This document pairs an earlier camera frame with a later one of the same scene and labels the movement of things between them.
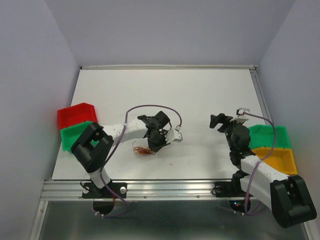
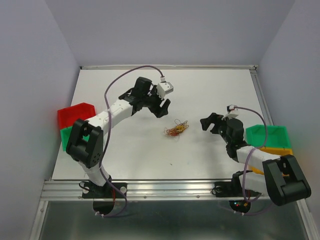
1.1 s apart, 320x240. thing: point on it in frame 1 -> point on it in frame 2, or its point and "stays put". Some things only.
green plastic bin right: (263, 136) stays put
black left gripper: (156, 148) -> (158, 111)
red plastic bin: (75, 114) stays put
